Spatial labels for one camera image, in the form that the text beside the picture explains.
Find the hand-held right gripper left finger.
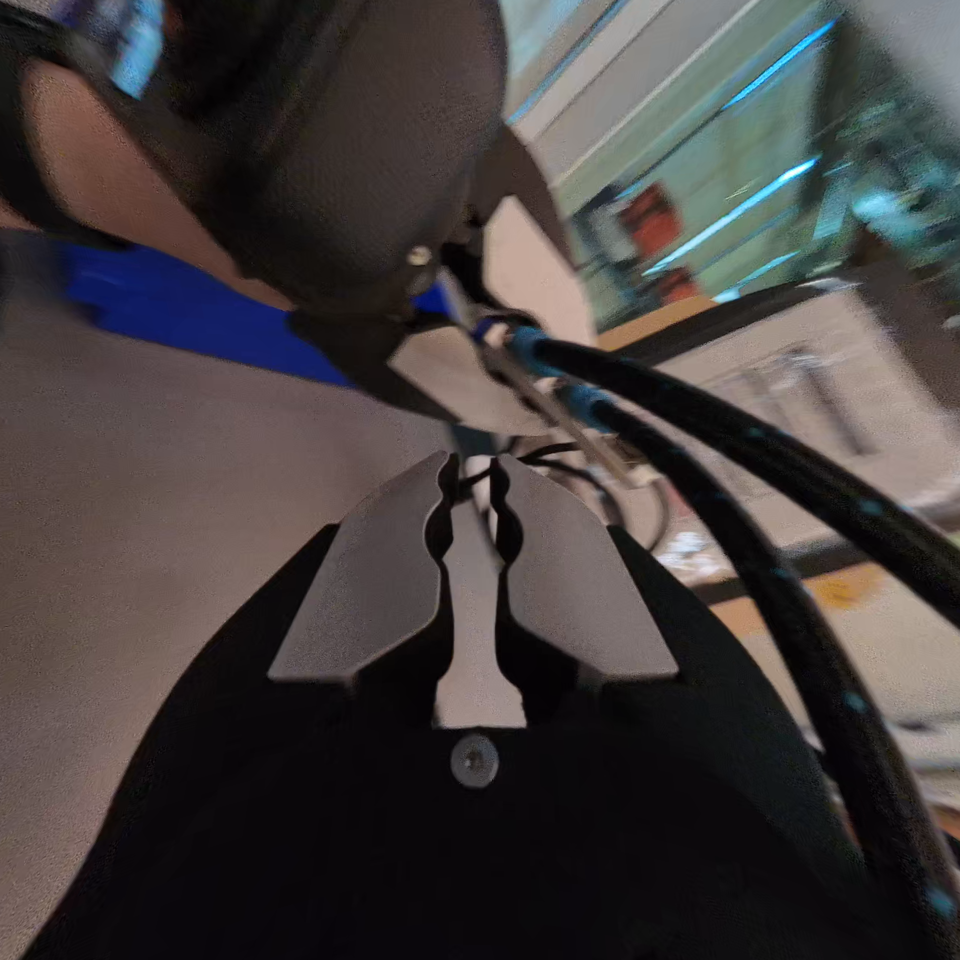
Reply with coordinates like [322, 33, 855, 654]
[266, 450, 462, 687]

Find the black wristband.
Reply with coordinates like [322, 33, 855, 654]
[0, 18, 140, 252]

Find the person's left hand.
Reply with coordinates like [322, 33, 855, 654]
[21, 71, 297, 312]

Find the blue plastic storage bin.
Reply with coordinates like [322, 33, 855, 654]
[58, 238, 451, 390]

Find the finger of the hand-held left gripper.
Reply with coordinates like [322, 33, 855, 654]
[390, 328, 562, 438]
[459, 196, 600, 345]

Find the thin black cable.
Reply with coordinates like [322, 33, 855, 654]
[456, 441, 670, 558]

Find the instruction sheet sign stand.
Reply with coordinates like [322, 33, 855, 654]
[600, 279, 960, 601]

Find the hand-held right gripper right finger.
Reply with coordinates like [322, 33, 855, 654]
[489, 453, 681, 684]

